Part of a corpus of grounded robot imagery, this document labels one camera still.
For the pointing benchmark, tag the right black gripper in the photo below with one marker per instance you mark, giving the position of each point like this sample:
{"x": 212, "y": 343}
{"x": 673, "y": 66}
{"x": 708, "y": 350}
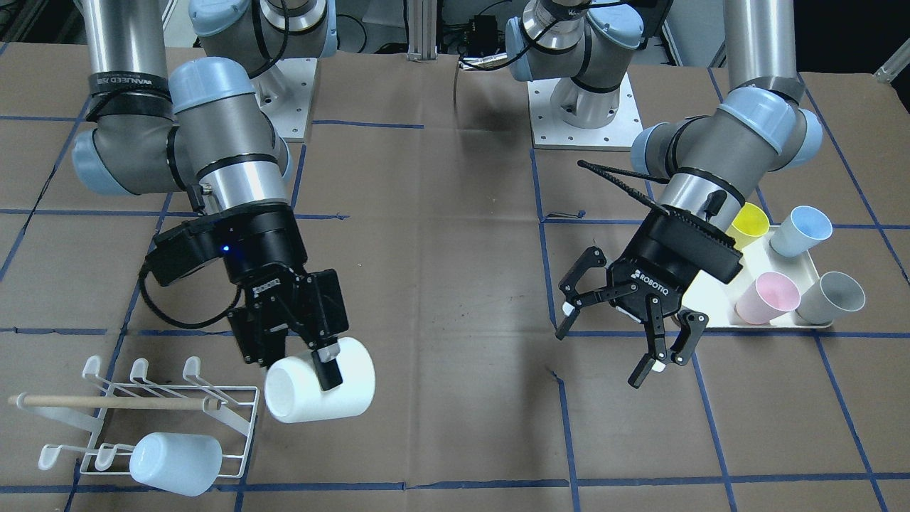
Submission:
{"x": 269, "y": 245}

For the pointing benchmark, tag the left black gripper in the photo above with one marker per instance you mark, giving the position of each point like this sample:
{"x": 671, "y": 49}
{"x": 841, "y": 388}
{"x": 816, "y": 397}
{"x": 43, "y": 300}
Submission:
{"x": 657, "y": 262}

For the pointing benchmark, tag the light blue plastic cup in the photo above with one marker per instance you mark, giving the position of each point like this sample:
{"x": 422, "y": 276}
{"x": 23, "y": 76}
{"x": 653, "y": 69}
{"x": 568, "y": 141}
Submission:
{"x": 185, "y": 464}

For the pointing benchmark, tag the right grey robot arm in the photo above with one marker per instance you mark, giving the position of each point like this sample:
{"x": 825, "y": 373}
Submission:
{"x": 200, "y": 130}

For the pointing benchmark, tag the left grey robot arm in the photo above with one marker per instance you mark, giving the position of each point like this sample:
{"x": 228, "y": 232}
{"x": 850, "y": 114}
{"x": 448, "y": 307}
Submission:
{"x": 694, "y": 176}

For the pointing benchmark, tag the pink plastic cup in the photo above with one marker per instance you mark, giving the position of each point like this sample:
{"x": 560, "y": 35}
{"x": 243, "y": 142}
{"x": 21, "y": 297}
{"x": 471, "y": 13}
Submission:
{"x": 768, "y": 297}

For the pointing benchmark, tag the yellow plastic cup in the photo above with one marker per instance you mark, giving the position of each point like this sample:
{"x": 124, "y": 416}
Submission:
{"x": 750, "y": 224}

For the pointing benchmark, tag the grey plastic cup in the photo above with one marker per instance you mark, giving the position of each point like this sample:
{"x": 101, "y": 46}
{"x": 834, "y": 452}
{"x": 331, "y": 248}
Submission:
{"x": 832, "y": 297}

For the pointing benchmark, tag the cream plastic tray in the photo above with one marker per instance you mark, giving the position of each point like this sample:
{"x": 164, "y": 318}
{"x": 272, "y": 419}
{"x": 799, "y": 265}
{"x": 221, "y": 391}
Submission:
{"x": 719, "y": 301}

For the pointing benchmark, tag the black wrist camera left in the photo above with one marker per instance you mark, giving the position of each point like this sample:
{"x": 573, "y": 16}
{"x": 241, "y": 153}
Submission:
{"x": 696, "y": 241}

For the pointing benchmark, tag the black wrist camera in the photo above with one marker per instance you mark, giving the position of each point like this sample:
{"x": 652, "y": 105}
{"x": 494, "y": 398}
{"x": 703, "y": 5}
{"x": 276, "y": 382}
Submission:
{"x": 188, "y": 247}
{"x": 696, "y": 241}

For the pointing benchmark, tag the white wire cup rack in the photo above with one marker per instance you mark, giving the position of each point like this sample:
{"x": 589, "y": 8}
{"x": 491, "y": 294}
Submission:
{"x": 113, "y": 420}

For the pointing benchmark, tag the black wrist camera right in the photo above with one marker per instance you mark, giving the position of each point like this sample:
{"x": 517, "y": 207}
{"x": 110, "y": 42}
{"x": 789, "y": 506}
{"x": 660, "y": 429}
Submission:
{"x": 188, "y": 247}

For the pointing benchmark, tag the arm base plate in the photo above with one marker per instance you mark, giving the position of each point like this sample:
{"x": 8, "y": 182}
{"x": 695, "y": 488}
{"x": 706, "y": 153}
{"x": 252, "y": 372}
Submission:
{"x": 285, "y": 93}
{"x": 564, "y": 116}

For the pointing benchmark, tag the aluminium frame post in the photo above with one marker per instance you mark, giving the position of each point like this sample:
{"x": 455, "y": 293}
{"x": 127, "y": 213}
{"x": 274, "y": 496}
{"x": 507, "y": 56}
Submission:
{"x": 421, "y": 28}

